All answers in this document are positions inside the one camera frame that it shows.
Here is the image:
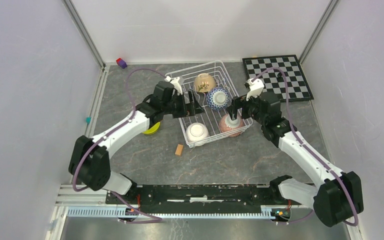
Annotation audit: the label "purple cable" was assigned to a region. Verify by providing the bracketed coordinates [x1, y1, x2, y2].
[251, 67, 360, 227]
[71, 68, 166, 225]

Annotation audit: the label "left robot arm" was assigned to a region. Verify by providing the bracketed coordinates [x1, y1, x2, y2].
[68, 81, 205, 204]

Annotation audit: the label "black grey chessboard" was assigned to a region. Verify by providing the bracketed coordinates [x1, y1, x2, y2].
[242, 54, 314, 102]

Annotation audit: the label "blue patterned bowl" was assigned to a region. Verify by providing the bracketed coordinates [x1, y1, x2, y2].
[205, 87, 231, 111]

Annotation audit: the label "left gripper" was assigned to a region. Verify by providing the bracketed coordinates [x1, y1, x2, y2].
[162, 89, 205, 119]

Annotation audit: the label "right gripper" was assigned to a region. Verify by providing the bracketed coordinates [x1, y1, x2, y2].
[226, 90, 267, 126]

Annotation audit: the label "yellow-green bowl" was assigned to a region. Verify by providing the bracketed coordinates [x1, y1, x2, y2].
[142, 122, 161, 135]

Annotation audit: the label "purple red block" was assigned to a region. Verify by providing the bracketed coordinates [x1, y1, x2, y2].
[116, 58, 128, 69]

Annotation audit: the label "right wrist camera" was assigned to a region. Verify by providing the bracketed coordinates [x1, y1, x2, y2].
[244, 78, 265, 101]

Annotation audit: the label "wooden block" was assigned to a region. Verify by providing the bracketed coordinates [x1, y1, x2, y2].
[174, 144, 184, 156]

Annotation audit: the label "beige flower bowl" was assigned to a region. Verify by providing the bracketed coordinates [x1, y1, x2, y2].
[193, 73, 217, 93]

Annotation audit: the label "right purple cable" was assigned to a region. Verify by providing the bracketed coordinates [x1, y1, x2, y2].
[251, 67, 360, 227]

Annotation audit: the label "plain white bowl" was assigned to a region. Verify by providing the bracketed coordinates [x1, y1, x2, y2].
[185, 122, 210, 148]

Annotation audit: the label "aluminium frame rails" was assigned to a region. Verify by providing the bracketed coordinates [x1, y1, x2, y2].
[44, 0, 365, 240]

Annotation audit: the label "white wire dish rack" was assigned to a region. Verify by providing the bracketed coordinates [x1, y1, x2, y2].
[165, 60, 253, 148]

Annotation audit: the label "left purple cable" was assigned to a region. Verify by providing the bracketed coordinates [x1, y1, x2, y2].
[71, 68, 166, 225]

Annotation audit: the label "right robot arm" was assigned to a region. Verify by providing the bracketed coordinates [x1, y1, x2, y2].
[227, 92, 364, 227]

